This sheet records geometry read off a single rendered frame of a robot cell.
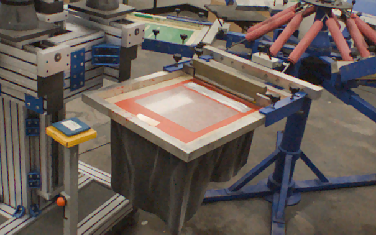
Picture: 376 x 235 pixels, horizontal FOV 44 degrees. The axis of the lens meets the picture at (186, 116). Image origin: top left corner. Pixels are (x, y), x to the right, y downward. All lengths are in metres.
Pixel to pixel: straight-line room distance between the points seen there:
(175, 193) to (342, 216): 1.64
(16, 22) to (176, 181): 0.82
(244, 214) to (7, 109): 1.56
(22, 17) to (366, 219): 2.45
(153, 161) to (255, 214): 1.29
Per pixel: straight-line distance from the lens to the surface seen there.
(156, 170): 1.85
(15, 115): 2.22
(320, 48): 2.75
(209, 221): 2.87
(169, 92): 2.07
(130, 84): 2.03
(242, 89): 2.07
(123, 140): 1.95
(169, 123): 1.80
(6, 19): 1.78
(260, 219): 2.98
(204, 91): 2.12
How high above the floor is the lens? 1.78
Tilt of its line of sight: 26 degrees down
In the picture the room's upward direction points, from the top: 7 degrees clockwise
